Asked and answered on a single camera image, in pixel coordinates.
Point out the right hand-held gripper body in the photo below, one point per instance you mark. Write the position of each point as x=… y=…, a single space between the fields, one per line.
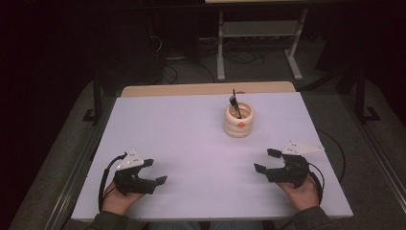
x=290 y=172

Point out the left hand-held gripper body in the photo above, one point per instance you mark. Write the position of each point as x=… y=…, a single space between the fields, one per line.
x=130 y=182

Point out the cream ribbed ceramic cup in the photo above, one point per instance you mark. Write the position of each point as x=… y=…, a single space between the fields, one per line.
x=238 y=126

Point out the thick black pen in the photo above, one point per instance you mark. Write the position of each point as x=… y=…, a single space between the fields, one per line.
x=233 y=101

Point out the thin black brush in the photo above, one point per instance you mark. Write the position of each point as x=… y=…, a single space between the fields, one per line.
x=234 y=92

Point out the person's left hand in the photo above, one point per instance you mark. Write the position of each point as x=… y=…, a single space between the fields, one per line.
x=119 y=201

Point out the person's right hand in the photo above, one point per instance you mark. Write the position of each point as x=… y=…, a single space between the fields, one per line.
x=301 y=196

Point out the white board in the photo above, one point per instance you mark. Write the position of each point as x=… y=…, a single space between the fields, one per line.
x=191 y=185

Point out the black metal stand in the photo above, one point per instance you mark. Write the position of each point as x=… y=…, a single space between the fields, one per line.
x=97 y=102
x=361 y=99

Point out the wooden table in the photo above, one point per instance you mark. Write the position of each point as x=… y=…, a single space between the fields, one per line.
x=207 y=88

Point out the white metal stand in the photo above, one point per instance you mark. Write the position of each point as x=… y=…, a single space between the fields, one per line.
x=258 y=28

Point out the metal rail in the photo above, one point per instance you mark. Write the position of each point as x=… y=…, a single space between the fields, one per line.
x=73 y=179
x=379 y=156

